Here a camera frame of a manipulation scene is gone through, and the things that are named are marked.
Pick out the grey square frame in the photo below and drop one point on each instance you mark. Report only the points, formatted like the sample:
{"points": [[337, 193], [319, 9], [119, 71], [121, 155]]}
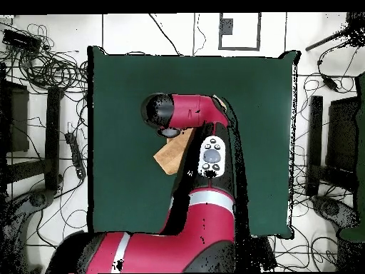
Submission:
{"points": [[220, 42]]}

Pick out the dark green table cloth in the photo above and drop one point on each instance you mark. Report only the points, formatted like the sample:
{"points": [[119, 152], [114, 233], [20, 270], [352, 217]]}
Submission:
{"points": [[119, 171]]}

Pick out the black electronics box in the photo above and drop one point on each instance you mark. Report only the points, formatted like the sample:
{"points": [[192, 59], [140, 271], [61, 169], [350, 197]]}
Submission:
{"points": [[20, 41]]}

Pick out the orange terry towel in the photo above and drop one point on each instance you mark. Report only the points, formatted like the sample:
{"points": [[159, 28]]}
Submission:
{"points": [[171, 154]]}

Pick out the black power strip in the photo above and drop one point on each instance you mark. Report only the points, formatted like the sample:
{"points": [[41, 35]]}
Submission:
{"points": [[266, 254], [75, 155]]}

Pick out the dark grey square patch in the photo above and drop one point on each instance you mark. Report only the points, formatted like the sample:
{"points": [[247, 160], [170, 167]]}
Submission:
{"points": [[226, 27]]}

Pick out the black power adapter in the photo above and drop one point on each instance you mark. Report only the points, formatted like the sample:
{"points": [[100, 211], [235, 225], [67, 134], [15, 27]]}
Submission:
{"points": [[330, 83]]}

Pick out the black stand base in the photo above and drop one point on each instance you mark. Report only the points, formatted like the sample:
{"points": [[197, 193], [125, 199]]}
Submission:
{"points": [[37, 199], [330, 209]]}

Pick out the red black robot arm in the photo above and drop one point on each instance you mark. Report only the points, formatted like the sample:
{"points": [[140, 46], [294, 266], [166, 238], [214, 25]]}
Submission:
{"points": [[205, 222]]}

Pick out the black tripod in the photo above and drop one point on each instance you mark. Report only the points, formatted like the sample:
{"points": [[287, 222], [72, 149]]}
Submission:
{"points": [[325, 40]]}

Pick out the dark box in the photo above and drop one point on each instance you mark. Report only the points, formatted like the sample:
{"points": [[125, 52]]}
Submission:
{"points": [[17, 117], [342, 134]]}

